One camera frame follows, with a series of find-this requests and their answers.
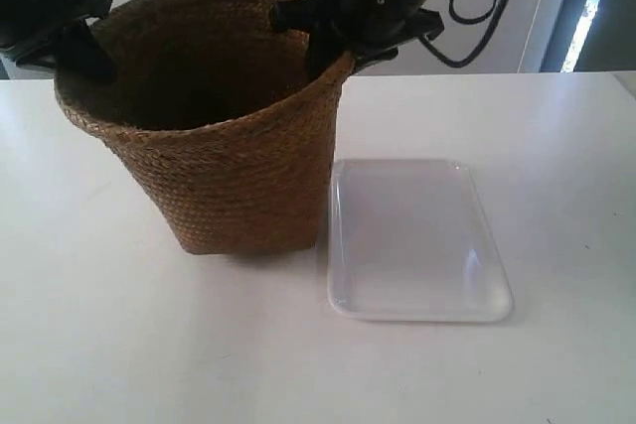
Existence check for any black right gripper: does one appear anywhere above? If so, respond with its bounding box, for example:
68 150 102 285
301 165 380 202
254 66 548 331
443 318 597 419
270 0 444 80

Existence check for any brown woven wicker basket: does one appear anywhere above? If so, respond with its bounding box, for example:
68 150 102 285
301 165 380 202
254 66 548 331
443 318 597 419
54 0 353 255

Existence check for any black cable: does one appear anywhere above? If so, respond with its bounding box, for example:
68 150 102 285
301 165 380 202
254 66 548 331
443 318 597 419
315 0 541 69

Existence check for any white rectangular plastic tray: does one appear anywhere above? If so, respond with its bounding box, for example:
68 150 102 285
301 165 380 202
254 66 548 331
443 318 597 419
327 159 514 324

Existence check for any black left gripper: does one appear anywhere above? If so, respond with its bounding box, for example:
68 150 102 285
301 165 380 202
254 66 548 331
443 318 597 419
1 0 116 82

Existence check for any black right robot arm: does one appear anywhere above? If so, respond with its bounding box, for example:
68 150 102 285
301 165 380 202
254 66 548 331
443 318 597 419
269 0 443 79

